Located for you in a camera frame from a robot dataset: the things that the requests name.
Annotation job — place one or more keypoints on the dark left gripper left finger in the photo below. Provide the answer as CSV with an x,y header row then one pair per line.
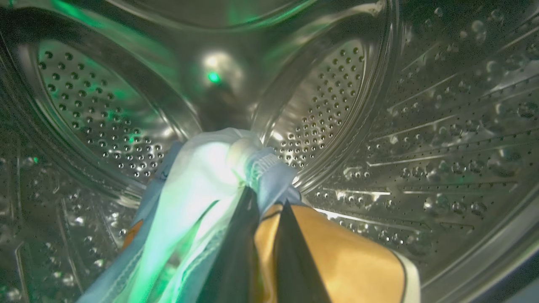
x,y
236,261

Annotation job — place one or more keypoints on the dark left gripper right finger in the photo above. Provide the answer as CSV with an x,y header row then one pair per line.
x,y
294,265

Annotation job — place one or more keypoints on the cream garment with bear face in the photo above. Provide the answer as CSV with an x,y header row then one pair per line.
x,y
353,261

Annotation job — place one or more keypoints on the blue bear print garment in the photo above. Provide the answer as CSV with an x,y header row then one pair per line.
x,y
193,189

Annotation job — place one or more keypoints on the perforated steel washer drum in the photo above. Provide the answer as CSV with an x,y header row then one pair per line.
x,y
421,105

